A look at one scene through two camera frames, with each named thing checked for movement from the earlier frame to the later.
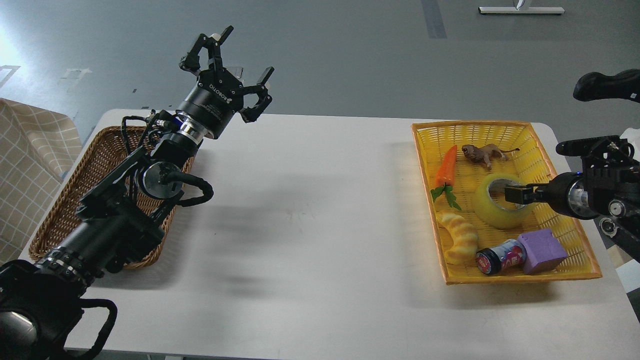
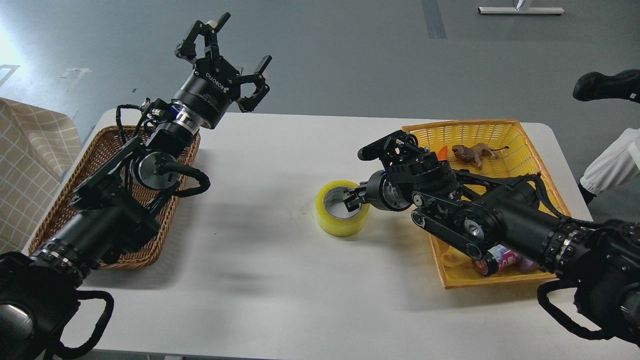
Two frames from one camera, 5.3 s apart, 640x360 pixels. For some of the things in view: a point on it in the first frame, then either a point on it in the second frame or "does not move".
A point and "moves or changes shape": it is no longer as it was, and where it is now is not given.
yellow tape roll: x=493 y=216 moves or changes shape
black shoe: x=595 y=86 does not move
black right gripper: x=568 y=192 to x=382 y=190
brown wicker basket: x=104 y=151 does not move
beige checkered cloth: x=38 y=146 does not move
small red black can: x=509 y=255 does not move
